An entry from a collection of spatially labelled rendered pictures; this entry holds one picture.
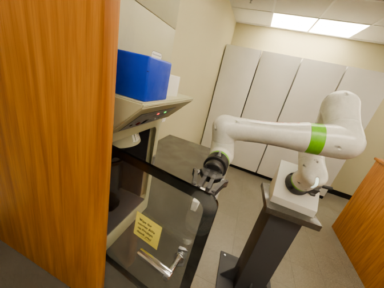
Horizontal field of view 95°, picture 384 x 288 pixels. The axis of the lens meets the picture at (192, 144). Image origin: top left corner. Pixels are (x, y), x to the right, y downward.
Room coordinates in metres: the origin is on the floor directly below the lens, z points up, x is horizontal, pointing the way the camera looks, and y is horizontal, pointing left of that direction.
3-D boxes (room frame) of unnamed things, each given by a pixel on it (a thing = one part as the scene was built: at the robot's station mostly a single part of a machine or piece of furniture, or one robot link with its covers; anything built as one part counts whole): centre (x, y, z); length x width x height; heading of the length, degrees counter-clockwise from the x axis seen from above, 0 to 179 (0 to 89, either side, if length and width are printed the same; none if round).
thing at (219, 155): (0.63, -0.11, 1.28); 0.09 x 0.06 x 0.12; 75
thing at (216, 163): (0.56, -0.09, 1.28); 0.09 x 0.08 x 0.07; 165
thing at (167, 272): (0.27, 0.01, 1.20); 0.10 x 0.05 x 0.03; 67
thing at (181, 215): (0.33, 0.07, 1.19); 0.30 x 0.01 x 0.40; 67
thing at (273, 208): (1.04, -0.73, 0.92); 0.32 x 0.32 x 0.04; 78
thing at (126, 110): (0.52, 0.13, 1.46); 0.32 x 0.12 x 0.10; 165
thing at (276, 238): (1.04, -0.73, 0.45); 0.48 x 0.48 x 0.90; 78
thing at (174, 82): (0.57, 0.12, 1.54); 0.05 x 0.05 x 0.06; 59
